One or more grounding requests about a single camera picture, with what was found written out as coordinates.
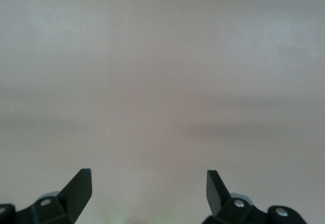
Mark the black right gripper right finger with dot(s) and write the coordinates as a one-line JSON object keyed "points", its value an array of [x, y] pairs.
{"points": [[218, 196]]}

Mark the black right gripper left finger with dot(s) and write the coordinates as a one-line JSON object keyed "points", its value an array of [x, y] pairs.
{"points": [[73, 196]]}

